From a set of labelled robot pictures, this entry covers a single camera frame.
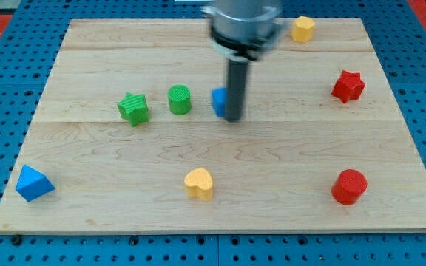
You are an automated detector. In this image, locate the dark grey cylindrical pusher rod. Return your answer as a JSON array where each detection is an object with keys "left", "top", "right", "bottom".
[{"left": 224, "top": 60, "right": 249, "bottom": 122}]

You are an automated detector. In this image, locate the yellow hexagon block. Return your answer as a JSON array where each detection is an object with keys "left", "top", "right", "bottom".
[{"left": 291, "top": 16, "right": 315, "bottom": 43}]

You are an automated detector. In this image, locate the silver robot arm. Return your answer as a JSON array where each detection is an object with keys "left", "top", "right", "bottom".
[{"left": 201, "top": 0, "right": 285, "bottom": 122}]

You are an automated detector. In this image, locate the blue cube block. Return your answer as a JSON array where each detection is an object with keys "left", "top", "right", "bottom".
[{"left": 211, "top": 87, "right": 227, "bottom": 118}]

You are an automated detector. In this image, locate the green cylinder block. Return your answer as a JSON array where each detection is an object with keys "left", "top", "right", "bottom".
[{"left": 167, "top": 84, "right": 192, "bottom": 115}]

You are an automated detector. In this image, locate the green star block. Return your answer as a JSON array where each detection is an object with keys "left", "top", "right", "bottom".
[{"left": 117, "top": 92, "right": 149, "bottom": 127}]

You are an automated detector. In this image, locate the red star block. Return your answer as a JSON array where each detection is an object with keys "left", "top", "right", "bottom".
[{"left": 331, "top": 70, "right": 365, "bottom": 103}]

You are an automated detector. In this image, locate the yellow heart block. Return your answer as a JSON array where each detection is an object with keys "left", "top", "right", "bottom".
[{"left": 183, "top": 168, "right": 213, "bottom": 201}]

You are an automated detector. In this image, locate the light wooden board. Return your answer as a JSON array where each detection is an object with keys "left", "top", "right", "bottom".
[{"left": 0, "top": 18, "right": 426, "bottom": 235}]

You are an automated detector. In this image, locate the red cylinder block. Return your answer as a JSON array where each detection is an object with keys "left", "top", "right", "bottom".
[{"left": 331, "top": 169, "right": 368, "bottom": 205}]

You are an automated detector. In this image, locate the blue triangle block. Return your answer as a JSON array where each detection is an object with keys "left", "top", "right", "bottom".
[{"left": 16, "top": 165, "right": 55, "bottom": 202}]

